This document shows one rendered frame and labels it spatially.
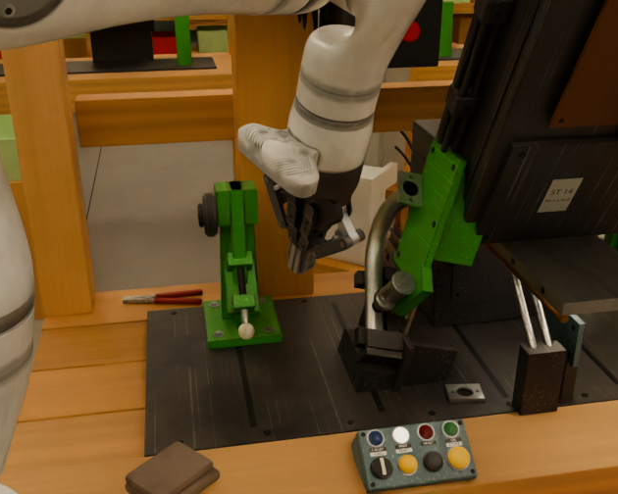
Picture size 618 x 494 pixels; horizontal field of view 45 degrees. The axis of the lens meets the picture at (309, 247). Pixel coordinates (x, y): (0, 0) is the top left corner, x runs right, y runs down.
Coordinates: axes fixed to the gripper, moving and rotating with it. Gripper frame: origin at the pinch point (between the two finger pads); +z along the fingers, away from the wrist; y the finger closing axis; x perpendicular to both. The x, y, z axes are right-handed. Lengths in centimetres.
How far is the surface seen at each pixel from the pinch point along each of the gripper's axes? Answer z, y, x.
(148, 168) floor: 272, 302, -186
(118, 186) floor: 262, 285, -152
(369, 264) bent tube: 30.7, 12.7, -32.9
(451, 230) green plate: 16.3, 2.3, -35.6
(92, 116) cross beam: 30, 69, -15
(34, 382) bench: 54, 38, 15
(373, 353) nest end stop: 34.4, 0.8, -22.7
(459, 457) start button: 29.6, -20.0, -16.3
